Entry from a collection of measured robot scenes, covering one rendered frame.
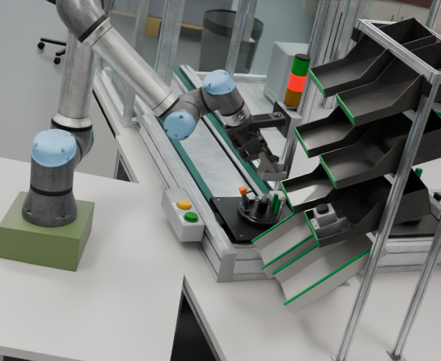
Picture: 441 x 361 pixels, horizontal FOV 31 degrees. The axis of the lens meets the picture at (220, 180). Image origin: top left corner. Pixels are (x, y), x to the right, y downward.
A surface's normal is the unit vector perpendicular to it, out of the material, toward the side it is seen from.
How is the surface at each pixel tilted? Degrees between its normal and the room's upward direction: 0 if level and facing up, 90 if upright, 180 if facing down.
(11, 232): 90
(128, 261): 0
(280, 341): 0
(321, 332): 0
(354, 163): 25
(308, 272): 45
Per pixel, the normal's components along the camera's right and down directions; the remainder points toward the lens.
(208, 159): 0.18, -0.87
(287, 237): -0.55, -0.67
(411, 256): 0.33, 0.50
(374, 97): -0.24, -0.82
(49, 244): -0.05, 0.46
